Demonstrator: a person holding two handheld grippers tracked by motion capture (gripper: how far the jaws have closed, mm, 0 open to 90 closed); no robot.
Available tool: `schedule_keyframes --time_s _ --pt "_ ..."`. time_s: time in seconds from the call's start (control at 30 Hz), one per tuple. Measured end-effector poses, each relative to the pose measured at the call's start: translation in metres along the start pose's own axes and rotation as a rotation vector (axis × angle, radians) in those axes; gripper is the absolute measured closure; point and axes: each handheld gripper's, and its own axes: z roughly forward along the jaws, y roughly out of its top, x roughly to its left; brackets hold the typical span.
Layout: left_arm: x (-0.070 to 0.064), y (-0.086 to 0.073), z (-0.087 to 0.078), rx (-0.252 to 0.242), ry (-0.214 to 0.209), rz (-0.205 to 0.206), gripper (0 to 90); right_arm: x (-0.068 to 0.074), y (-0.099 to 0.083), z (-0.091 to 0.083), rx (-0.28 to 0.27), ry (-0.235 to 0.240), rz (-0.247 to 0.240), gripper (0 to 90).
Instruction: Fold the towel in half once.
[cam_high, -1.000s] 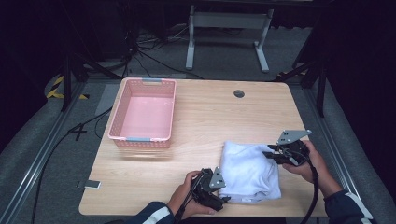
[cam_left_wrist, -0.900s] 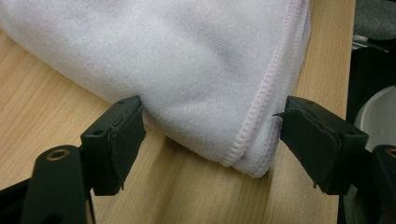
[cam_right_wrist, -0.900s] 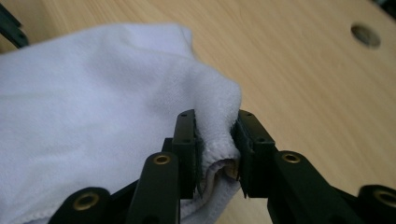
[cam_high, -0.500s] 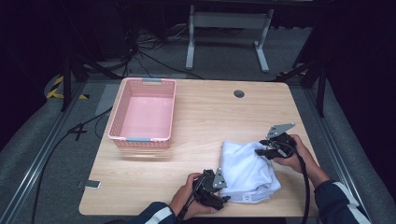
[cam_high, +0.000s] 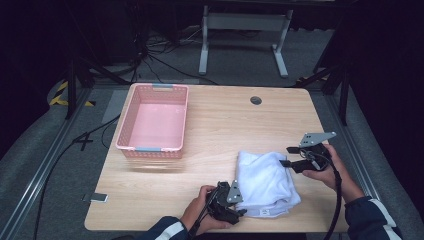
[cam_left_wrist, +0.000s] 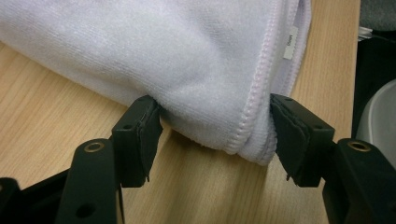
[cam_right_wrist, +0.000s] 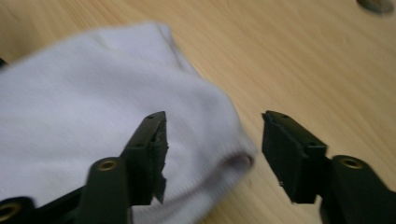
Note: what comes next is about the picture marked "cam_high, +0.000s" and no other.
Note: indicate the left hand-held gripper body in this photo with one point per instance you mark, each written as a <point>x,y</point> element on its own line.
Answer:
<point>221,203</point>

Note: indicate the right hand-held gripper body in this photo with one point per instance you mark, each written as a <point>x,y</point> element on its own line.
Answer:
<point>315,156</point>

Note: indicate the white printed towel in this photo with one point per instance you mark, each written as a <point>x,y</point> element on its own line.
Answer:
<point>266,183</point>

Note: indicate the pink plastic basket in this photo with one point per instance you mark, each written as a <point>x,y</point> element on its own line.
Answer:
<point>156,125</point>

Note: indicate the person's left hand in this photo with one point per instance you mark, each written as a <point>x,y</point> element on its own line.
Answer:
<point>196,208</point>

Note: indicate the person's right hand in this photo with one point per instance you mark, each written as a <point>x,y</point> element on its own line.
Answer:
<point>336,180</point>

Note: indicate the grey round table grommet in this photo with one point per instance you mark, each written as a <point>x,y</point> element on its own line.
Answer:
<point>256,100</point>

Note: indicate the black metal stand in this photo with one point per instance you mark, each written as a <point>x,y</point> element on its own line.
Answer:
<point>71,93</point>
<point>343,96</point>

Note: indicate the grey tape patch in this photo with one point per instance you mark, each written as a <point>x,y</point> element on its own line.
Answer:
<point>96,197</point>

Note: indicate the grey floor plate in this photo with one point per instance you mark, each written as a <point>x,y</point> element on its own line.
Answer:
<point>115,106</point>

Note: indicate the yellow and black floor tape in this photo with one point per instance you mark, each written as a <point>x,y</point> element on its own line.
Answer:
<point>56,99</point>

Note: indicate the aluminium floor rail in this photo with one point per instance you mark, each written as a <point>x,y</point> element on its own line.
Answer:
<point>353,150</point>
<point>40,173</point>

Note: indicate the grey metal table frame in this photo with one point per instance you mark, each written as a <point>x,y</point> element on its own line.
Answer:
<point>246,21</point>

